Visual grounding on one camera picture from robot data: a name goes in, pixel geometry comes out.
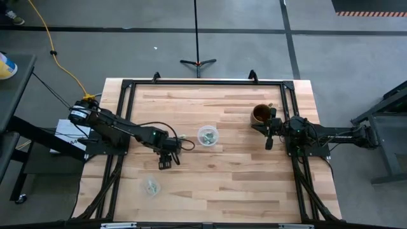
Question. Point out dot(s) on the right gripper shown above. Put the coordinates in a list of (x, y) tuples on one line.
[(280, 127)]

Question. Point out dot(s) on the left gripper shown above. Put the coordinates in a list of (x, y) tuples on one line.
[(173, 145)]

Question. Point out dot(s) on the dollar bill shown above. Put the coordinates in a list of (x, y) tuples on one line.
[(208, 142), (155, 190), (150, 185), (205, 135), (211, 136)]

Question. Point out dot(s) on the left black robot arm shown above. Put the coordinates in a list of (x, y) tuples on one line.
[(127, 127)]

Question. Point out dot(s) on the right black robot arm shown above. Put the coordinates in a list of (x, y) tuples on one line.
[(337, 136)]

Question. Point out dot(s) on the brown round cup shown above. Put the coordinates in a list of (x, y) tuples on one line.
[(259, 115)]

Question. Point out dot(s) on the clear plastic tub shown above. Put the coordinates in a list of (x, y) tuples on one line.
[(145, 191)]

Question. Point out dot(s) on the clear round plastic bowl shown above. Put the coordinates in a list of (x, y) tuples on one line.
[(200, 140)]

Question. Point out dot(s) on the silver aluminium extrusion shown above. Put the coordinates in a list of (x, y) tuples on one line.
[(117, 225), (295, 226)]

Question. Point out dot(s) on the black tripod stand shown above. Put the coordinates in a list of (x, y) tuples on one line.
[(198, 62)]

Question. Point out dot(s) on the black metal cart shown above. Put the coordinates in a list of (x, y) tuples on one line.
[(391, 143)]

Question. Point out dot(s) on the caster wheel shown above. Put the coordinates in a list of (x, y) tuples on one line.
[(21, 199)]

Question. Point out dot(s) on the hazard striped black mat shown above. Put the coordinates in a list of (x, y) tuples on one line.
[(365, 4)]

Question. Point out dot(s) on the black desk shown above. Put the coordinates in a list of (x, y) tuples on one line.
[(16, 95)]

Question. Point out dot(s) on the white yellow wipes canister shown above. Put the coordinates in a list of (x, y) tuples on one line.
[(6, 68)]

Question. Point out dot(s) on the person's shoe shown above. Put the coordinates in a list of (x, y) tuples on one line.
[(16, 19)]

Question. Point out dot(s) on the black aluminium table frame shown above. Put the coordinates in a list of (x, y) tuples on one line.
[(206, 82)]

